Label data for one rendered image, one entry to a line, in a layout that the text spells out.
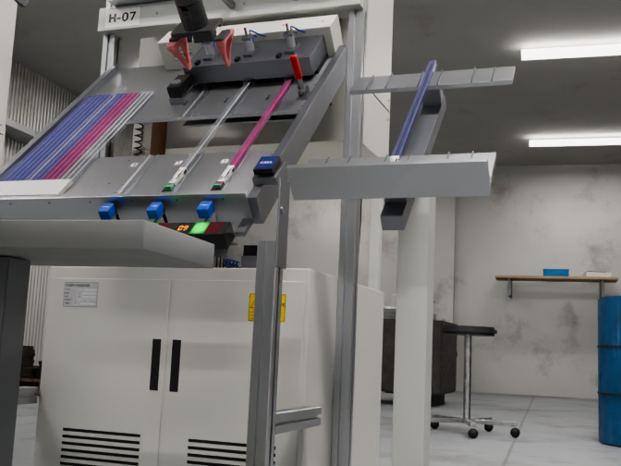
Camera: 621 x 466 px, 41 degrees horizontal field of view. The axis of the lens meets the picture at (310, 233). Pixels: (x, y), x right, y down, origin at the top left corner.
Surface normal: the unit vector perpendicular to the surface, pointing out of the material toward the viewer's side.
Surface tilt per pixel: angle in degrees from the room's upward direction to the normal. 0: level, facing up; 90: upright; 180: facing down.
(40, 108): 90
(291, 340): 90
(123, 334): 90
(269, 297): 90
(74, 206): 134
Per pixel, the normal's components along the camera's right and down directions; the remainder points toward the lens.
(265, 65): -0.27, 0.58
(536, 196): -0.28, -0.14
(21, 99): 0.96, 0.00
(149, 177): -0.20, -0.81
